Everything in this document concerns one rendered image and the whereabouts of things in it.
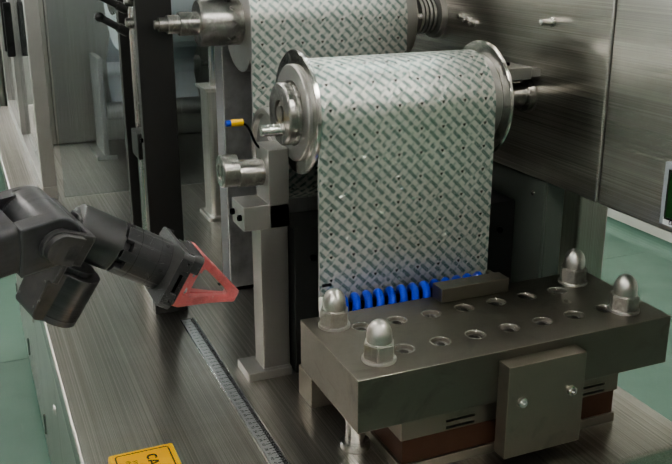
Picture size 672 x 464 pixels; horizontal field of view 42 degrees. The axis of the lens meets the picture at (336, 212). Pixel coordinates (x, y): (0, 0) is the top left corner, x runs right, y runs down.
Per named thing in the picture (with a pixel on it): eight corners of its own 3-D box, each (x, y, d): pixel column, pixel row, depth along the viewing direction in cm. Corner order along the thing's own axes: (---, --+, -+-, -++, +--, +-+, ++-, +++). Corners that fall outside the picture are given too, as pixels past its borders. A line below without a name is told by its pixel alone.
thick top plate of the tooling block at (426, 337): (300, 366, 102) (300, 319, 101) (579, 311, 117) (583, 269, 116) (357, 434, 88) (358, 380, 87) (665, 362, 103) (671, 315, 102)
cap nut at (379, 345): (355, 354, 92) (355, 315, 91) (386, 348, 93) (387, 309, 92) (370, 370, 89) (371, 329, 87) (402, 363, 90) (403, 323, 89)
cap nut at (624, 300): (600, 306, 104) (604, 271, 103) (625, 301, 105) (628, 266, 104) (621, 318, 101) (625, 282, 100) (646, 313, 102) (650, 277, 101)
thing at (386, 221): (318, 310, 106) (317, 162, 101) (484, 282, 115) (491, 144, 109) (320, 312, 106) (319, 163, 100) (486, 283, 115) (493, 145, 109)
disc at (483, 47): (445, 138, 123) (453, 31, 117) (449, 138, 123) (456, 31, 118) (504, 168, 110) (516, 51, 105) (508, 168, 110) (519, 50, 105)
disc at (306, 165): (274, 155, 113) (274, 40, 108) (278, 154, 113) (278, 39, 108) (317, 190, 100) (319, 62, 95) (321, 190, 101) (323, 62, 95)
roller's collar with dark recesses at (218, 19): (192, 44, 125) (190, -2, 123) (232, 42, 128) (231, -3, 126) (204, 49, 120) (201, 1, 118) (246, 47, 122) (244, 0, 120)
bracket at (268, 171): (234, 367, 117) (225, 144, 108) (279, 359, 120) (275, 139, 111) (245, 384, 113) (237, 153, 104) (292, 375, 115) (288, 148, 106)
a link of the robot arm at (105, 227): (79, 211, 88) (74, 191, 93) (47, 268, 89) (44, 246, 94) (140, 237, 92) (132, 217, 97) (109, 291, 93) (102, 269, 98)
